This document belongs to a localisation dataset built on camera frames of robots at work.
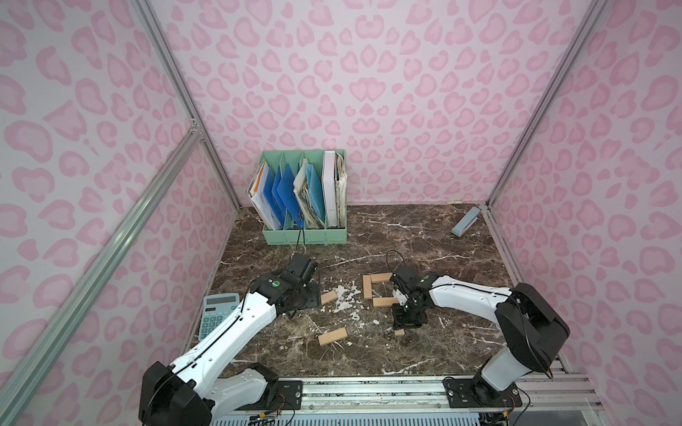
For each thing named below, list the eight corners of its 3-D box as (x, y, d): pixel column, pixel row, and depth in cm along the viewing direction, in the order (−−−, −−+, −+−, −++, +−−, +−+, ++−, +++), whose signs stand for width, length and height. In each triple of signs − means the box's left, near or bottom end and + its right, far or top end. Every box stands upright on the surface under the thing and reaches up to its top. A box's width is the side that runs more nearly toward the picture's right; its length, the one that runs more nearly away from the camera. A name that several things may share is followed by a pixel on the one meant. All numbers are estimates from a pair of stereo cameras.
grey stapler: (450, 234, 112) (454, 225, 108) (469, 214, 119) (473, 205, 115) (459, 239, 110) (463, 231, 106) (477, 218, 118) (481, 210, 113)
